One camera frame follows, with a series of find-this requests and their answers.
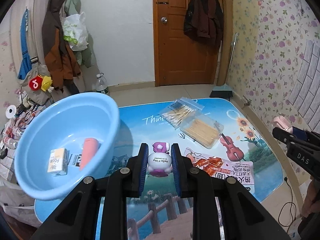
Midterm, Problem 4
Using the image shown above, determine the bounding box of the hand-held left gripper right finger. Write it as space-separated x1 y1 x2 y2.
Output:
171 144 292 240

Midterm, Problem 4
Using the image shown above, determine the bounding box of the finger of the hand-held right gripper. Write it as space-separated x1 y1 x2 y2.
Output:
291 127 320 146
272 127 302 153

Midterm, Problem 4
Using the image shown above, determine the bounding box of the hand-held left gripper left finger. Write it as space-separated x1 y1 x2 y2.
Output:
31 142 150 240

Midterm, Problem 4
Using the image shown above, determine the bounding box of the small pink case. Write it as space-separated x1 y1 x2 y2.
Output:
272 116 293 132

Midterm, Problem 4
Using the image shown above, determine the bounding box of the small white pink cat figure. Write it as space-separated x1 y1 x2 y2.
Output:
147 141 173 178

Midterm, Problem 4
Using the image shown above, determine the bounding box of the clear box of toothpicks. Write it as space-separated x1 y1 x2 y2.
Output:
180 115 224 148

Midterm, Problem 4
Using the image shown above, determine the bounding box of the white snack packet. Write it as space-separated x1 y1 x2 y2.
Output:
184 147 255 194

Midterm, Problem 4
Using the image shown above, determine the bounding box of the pink cylindrical bottle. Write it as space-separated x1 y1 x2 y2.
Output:
79 138 100 171

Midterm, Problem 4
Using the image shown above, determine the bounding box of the clear bag of cotton swabs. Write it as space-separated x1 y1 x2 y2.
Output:
159 97 204 130

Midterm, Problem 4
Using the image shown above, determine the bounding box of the yellow white tissue pack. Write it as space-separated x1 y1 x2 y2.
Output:
47 148 68 175

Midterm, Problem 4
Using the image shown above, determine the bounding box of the light blue plastic basin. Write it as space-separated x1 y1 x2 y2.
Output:
14 92 120 201

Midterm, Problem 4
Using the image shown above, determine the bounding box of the grey shoulder bag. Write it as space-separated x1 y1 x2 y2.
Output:
17 57 54 105

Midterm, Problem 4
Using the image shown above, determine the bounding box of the printed scenery desktop table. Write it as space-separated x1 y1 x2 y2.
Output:
34 97 285 240

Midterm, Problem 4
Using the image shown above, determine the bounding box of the person's right hand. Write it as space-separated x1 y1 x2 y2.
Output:
301 179 320 217

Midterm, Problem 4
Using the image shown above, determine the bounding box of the beige rolled mat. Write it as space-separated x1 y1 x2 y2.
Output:
216 0 233 87

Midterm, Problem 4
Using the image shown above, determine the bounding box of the clear plastic water bottle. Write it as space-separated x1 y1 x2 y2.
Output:
96 73 110 97

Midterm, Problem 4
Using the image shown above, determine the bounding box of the brown wooden door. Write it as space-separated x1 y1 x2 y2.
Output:
152 0 223 87

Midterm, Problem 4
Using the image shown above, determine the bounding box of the white printed sack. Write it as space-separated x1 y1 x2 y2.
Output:
0 180 44 228

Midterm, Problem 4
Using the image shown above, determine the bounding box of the yellow plush charm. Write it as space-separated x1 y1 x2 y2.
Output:
40 75 54 92

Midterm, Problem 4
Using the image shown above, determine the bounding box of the pile of red white packets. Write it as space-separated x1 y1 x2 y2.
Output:
0 105 40 153

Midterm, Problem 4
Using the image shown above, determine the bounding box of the red plush charm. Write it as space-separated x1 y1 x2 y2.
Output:
29 76 43 90

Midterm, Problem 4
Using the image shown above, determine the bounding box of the dark brown hanging jacket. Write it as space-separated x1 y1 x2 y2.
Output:
183 0 224 47

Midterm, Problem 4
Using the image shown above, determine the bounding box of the white tape roll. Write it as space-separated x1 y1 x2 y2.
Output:
5 105 17 118

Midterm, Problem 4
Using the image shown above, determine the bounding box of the brown orange hooded jacket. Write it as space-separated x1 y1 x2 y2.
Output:
41 0 82 93

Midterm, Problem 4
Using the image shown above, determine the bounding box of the white green plastic bag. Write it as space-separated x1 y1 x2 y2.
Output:
62 11 89 52

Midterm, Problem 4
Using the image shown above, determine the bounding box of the pale green jacket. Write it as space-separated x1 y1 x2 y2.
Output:
64 0 94 68

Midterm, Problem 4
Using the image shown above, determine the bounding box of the black cable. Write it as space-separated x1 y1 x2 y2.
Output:
277 177 300 227

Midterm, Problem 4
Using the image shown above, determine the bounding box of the grey brick wall sticker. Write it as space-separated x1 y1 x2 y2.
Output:
287 40 320 128

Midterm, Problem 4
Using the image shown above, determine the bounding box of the broom with metal handle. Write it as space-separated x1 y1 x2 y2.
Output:
209 32 238 98

